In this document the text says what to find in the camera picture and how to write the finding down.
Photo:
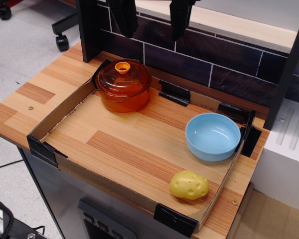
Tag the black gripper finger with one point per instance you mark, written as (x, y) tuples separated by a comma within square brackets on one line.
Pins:
[(125, 15), (180, 11)]

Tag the amber glass pot lid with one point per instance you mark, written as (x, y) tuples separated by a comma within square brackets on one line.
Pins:
[(123, 78)]

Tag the black office chair base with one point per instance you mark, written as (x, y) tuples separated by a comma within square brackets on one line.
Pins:
[(59, 27)]

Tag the black caster wheel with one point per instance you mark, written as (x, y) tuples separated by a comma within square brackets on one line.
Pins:
[(5, 11)]

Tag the light blue bowl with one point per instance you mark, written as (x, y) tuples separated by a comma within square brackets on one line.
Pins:
[(212, 137)]

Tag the yellow toy potato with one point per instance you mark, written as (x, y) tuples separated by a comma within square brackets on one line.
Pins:
[(189, 185)]

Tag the white toy sink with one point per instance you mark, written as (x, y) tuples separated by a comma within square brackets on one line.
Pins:
[(277, 172)]

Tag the cardboard fence with black tape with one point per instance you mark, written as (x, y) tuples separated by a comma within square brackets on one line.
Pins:
[(122, 164)]

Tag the grey toy oven front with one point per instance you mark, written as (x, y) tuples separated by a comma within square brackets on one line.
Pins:
[(100, 226)]

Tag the black left frame post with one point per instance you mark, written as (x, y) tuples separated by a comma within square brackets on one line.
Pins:
[(87, 13)]

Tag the black frame post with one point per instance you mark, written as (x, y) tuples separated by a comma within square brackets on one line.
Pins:
[(283, 85), (87, 13)]

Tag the black right frame post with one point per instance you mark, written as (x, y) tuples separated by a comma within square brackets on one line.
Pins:
[(283, 85)]

